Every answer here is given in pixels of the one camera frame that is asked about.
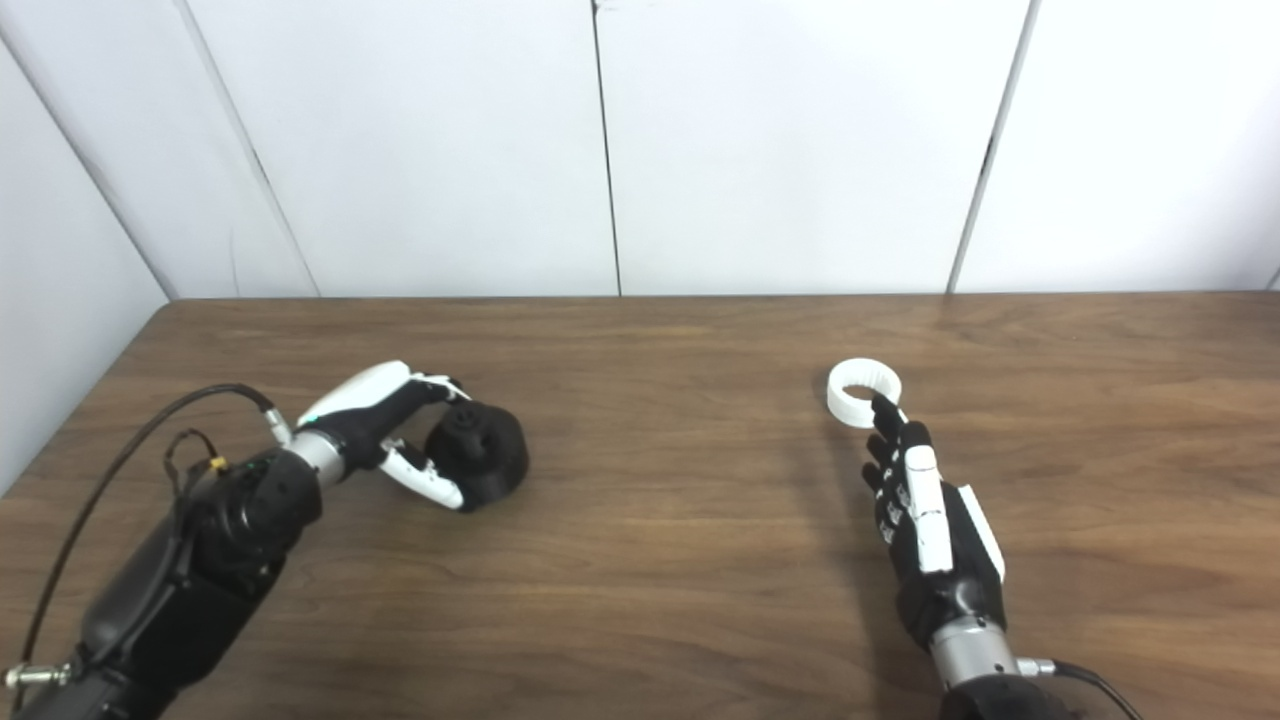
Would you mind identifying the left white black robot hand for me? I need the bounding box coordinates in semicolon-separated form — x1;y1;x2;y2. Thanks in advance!
294;360;473;512

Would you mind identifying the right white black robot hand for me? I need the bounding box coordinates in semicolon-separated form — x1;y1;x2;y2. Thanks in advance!
861;393;1008;652

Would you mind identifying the round black part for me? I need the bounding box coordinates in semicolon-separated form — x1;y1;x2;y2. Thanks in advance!
424;400;530;514

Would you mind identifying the white toothed ring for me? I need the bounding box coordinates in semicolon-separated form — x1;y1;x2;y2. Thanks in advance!
826;357;905;431

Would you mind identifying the thin wire with yellow tag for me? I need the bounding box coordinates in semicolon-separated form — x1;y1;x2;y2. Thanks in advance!
163;429;231;501

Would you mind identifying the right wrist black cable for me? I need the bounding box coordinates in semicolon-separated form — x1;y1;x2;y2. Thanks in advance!
1017;657;1143;720

